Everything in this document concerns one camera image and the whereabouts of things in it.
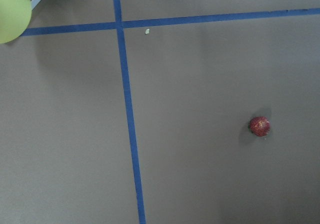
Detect red strawberry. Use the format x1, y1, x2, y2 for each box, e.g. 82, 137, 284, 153
248, 116, 271, 137

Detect yellow cup on rack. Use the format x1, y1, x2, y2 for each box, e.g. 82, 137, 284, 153
0, 0, 32, 44

